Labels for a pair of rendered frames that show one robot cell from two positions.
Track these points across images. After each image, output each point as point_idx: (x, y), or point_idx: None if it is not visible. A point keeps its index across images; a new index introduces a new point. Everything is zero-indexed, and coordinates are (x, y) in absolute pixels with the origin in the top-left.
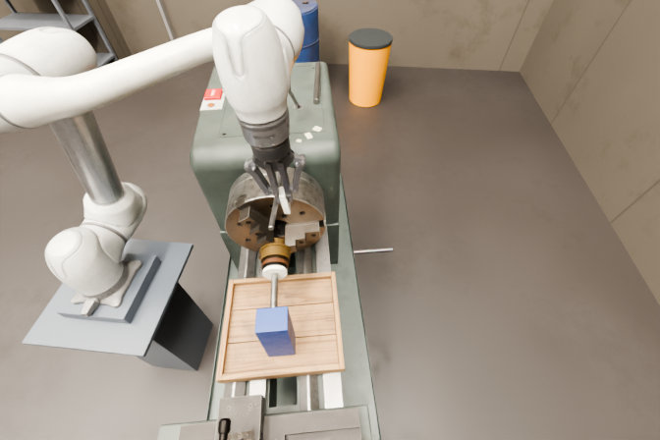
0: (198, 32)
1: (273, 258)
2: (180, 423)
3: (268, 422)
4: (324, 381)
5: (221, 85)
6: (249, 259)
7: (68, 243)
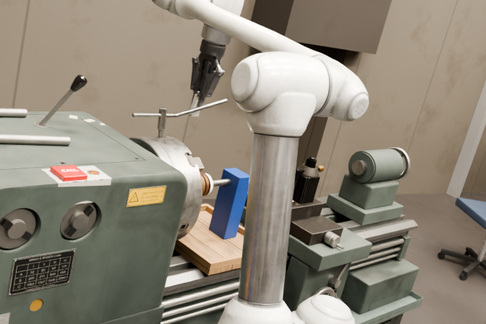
0: (210, 3)
1: (201, 173)
2: (311, 249)
3: None
4: None
5: (35, 174)
6: (172, 273)
7: (327, 299)
